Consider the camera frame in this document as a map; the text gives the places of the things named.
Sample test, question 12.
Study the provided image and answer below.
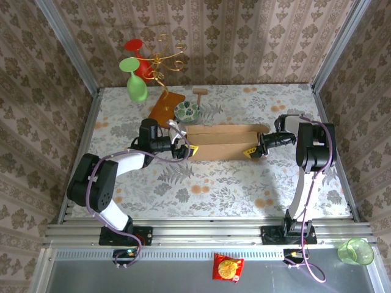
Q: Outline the aluminium table side rail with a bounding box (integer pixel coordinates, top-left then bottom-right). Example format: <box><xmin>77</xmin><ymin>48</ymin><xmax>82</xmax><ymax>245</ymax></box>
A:
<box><xmin>310</xmin><ymin>85</ymin><xmax>360</xmax><ymax>223</ymax></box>
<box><xmin>57</xmin><ymin>87</ymin><xmax>104</xmax><ymax>225</ymax></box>

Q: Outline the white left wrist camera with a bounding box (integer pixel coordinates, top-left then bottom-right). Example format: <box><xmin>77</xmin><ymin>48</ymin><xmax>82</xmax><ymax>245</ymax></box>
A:
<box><xmin>166</xmin><ymin>120</ymin><xmax>187</xmax><ymax>144</ymax></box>

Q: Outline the red snack packet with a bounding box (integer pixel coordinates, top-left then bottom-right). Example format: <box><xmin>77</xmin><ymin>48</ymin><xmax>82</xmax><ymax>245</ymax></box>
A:
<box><xmin>212</xmin><ymin>252</ymin><xmax>245</xmax><ymax>283</ymax></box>

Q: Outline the green plastic wine glass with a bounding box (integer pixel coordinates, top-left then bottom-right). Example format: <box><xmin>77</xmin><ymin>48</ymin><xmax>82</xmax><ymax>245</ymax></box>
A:
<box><xmin>119</xmin><ymin>57</ymin><xmax>150</xmax><ymax>103</ymax></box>

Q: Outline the grey metal shelf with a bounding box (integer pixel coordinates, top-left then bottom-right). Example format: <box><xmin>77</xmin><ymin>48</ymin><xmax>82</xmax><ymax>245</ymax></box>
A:
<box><xmin>30</xmin><ymin>247</ymin><xmax>386</xmax><ymax>293</ymax></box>

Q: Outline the gold wire stand wooden base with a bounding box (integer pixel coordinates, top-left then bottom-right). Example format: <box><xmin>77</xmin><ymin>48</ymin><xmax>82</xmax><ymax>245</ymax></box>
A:
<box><xmin>148</xmin><ymin>34</ymin><xmax>186</xmax><ymax>123</ymax></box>

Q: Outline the red plastic wine glass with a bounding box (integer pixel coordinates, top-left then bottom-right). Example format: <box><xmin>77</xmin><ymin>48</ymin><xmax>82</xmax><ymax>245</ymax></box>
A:
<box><xmin>124</xmin><ymin>38</ymin><xmax>153</xmax><ymax>82</ymax></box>

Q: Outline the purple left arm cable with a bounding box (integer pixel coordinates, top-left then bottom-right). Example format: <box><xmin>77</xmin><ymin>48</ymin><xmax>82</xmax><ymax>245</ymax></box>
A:
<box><xmin>85</xmin><ymin>123</ymin><xmax>192</xmax><ymax>268</ymax></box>

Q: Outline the black cable connector box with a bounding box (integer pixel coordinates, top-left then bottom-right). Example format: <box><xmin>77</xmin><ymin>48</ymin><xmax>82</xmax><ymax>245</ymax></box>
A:
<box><xmin>283</xmin><ymin>248</ymin><xmax>310</xmax><ymax>265</ymax></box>
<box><xmin>112</xmin><ymin>248</ymin><xmax>139</xmax><ymax>266</ymax></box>

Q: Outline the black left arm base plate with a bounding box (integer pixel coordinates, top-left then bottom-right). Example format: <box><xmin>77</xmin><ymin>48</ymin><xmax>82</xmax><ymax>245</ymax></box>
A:
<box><xmin>98</xmin><ymin>225</ymin><xmax>154</xmax><ymax>247</ymax></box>

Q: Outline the small wooden mallet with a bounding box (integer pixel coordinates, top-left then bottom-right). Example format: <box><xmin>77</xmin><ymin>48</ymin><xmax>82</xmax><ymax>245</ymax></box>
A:
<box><xmin>192</xmin><ymin>87</ymin><xmax>208</xmax><ymax>106</ymax></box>

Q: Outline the brown cardboard paper box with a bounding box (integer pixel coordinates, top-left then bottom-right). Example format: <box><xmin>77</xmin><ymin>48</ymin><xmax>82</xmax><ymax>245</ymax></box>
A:
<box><xmin>185</xmin><ymin>123</ymin><xmax>269</xmax><ymax>162</ymax></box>

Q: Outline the green transparent plastic cup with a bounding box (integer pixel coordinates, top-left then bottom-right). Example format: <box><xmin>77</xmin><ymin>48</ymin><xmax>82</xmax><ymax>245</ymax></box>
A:
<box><xmin>337</xmin><ymin>237</ymin><xmax>375</xmax><ymax>266</ymax></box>

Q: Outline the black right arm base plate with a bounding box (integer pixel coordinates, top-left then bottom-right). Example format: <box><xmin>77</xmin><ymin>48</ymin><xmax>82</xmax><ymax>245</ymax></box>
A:
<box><xmin>260</xmin><ymin>225</ymin><xmax>318</xmax><ymax>245</ymax></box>

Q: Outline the floral printed tablecloth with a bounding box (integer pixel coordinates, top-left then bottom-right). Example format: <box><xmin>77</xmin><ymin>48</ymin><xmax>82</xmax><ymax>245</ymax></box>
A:
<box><xmin>71</xmin><ymin>84</ymin><xmax>352</xmax><ymax>219</ymax></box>

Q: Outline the aluminium front rail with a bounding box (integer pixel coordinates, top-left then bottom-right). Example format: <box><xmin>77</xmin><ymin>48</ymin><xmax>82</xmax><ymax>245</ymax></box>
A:
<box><xmin>42</xmin><ymin>217</ymin><xmax>376</xmax><ymax>248</ymax></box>

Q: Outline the aluminium frame post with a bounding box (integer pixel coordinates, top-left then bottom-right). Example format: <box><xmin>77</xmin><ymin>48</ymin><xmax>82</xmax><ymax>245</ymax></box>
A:
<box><xmin>35</xmin><ymin>0</ymin><xmax>101</xmax><ymax>92</ymax></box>
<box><xmin>311</xmin><ymin>0</ymin><xmax>372</xmax><ymax>92</ymax></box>

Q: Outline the leaf pattern ceramic bowl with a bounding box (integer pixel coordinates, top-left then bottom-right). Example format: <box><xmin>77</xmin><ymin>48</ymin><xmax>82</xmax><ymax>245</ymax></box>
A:
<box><xmin>174</xmin><ymin>101</ymin><xmax>202</xmax><ymax>121</ymax></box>

